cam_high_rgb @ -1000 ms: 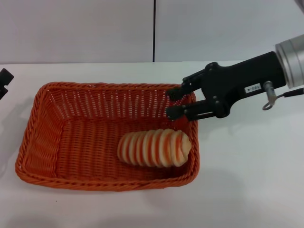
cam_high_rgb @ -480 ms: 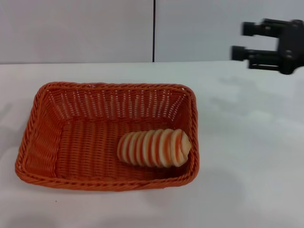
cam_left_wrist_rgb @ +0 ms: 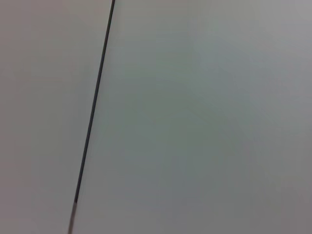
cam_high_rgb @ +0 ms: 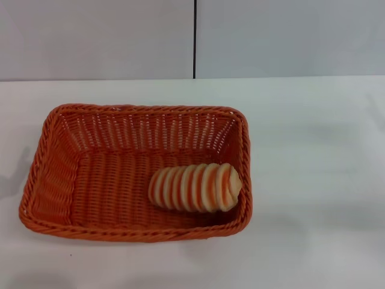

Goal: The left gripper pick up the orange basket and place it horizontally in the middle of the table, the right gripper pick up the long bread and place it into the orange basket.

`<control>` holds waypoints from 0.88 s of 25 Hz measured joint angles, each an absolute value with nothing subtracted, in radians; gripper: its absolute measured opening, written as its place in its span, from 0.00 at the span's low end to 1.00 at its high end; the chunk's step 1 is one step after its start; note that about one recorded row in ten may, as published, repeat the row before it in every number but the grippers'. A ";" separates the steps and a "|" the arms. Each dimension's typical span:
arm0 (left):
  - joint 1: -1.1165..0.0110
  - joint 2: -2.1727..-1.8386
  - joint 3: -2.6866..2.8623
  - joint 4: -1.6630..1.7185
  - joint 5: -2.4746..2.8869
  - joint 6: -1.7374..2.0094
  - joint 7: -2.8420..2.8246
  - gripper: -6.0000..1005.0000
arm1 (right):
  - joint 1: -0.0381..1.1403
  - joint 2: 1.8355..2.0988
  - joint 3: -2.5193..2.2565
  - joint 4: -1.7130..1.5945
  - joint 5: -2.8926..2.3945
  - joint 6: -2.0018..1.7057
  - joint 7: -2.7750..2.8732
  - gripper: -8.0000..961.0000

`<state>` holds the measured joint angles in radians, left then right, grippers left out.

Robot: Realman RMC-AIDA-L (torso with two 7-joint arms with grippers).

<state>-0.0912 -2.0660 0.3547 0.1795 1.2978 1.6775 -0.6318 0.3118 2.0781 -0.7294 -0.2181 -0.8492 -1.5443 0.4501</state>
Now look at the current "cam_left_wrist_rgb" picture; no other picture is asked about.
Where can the black wall panel seam strip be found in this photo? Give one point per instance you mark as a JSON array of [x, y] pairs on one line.
[[96, 92]]

